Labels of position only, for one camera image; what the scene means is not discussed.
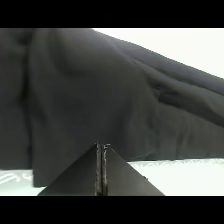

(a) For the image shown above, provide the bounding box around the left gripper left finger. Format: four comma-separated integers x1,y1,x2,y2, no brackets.
37,142,102,197

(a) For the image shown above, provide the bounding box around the black shirt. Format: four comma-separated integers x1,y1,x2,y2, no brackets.
0,27,224,188

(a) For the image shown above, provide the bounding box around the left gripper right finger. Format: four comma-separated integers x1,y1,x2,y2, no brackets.
101,143,166,197

